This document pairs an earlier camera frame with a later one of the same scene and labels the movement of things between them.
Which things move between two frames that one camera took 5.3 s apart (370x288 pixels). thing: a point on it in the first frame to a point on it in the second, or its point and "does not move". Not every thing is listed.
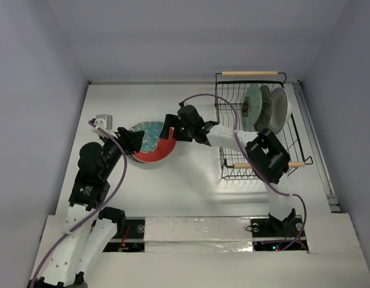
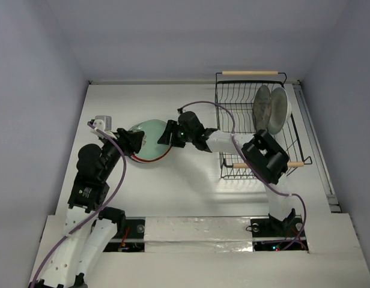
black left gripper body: x=128 y=146 does not move
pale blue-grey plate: x=280 y=110 does not move
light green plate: x=252 y=104 to x=150 y=148
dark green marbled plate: x=266 y=113 does not move
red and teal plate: x=154 y=149 does not move
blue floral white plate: x=152 y=131 to x=150 y=162
